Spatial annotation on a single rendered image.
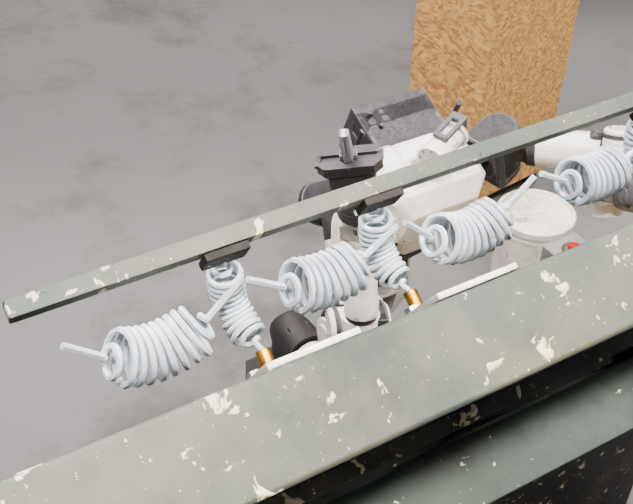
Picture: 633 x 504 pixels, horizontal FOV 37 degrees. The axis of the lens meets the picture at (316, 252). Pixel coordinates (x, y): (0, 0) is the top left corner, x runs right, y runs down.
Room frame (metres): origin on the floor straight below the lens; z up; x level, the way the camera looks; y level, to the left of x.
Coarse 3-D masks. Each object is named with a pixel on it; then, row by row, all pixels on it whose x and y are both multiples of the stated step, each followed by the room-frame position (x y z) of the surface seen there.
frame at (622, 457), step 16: (608, 448) 1.53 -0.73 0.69; (624, 448) 1.57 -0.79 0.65; (576, 464) 1.48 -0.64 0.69; (592, 464) 1.51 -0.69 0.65; (608, 464) 1.54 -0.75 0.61; (624, 464) 1.58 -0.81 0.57; (544, 480) 1.42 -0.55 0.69; (560, 480) 1.46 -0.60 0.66; (576, 480) 1.49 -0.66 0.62; (592, 480) 1.52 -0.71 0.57; (608, 480) 1.55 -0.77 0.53; (624, 480) 1.59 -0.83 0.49; (512, 496) 1.37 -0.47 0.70; (528, 496) 1.40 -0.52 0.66; (544, 496) 1.43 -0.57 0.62; (560, 496) 1.46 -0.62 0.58; (576, 496) 1.50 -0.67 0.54; (592, 496) 1.53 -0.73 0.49; (608, 496) 1.57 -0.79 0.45; (624, 496) 1.60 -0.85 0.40
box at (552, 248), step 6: (570, 234) 2.07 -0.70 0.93; (576, 234) 2.07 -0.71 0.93; (558, 240) 2.05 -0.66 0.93; (564, 240) 2.05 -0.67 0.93; (570, 240) 2.05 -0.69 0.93; (576, 240) 2.05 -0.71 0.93; (582, 240) 2.05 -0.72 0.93; (546, 246) 2.02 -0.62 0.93; (552, 246) 2.02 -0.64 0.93; (558, 246) 2.02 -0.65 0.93; (546, 252) 2.01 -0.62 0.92; (552, 252) 1.99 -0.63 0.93; (558, 252) 1.99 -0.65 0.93; (540, 258) 2.02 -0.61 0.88
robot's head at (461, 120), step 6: (450, 114) 1.80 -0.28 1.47; (456, 114) 1.80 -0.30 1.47; (444, 120) 1.78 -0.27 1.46; (450, 120) 1.78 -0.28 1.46; (456, 120) 1.78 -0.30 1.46; (462, 120) 1.77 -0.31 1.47; (444, 126) 1.76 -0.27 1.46; (456, 126) 1.76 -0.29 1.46; (462, 126) 1.78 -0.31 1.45; (438, 132) 1.74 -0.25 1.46; (450, 132) 1.74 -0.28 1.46; (444, 138) 1.72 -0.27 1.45; (468, 138) 1.77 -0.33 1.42
